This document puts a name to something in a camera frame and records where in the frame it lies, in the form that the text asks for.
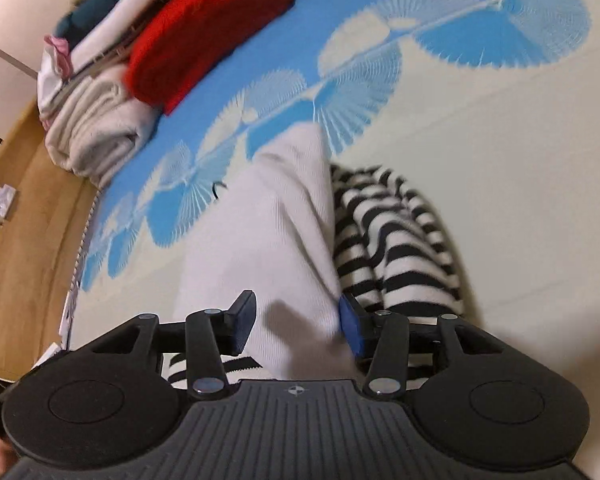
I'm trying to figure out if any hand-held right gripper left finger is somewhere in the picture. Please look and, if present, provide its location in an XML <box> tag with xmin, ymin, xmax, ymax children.
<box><xmin>87</xmin><ymin>289</ymin><xmax>257</xmax><ymax>401</ymax></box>

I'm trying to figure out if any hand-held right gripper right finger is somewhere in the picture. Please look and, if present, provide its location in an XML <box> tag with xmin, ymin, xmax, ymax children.
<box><xmin>338</xmin><ymin>292</ymin><xmax>507</xmax><ymax>401</ymax></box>

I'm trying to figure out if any black white striped hoodie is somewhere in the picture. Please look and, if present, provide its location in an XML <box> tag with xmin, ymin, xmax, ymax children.
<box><xmin>162</xmin><ymin>122</ymin><xmax>467</xmax><ymax>392</ymax></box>

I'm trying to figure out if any pile of folded clothes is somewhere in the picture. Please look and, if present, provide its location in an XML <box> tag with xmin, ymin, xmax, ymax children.
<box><xmin>36</xmin><ymin>0</ymin><xmax>203</xmax><ymax>122</ymax></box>

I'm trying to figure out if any blue white printed blanket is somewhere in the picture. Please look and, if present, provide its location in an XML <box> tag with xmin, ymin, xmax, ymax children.
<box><xmin>60</xmin><ymin>0</ymin><xmax>600</xmax><ymax>480</ymax></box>

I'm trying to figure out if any cream folded cloth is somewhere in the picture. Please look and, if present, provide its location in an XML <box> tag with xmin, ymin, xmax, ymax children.
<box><xmin>45</xmin><ymin>71</ymin><xmax>157</xmax><ymax>189</ymax></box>

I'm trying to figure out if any crumpled white tissue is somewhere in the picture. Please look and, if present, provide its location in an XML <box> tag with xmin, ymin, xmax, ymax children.
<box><xmin>0</xmin><ymin>185</ymin><xmax>19</xmax><ymax>222</ymax></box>

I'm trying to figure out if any red knitted garment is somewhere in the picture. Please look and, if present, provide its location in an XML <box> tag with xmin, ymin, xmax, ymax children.
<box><xmin>125</xmin><ymin>0</ymin><xmax>297</xmax><ymax>117</ymax></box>

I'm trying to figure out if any pink cloth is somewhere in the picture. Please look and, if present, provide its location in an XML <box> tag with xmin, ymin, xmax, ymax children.
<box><xmin>43</xmin><ymin>34</ymin><xmax>74</xmax><ymax>77</ymax></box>

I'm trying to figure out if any teal cloth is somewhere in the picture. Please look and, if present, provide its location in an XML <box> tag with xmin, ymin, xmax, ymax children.
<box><xmin>55</xmin><ymin>0</ymin><xmax>142</xmax><ymax>47</ymax></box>

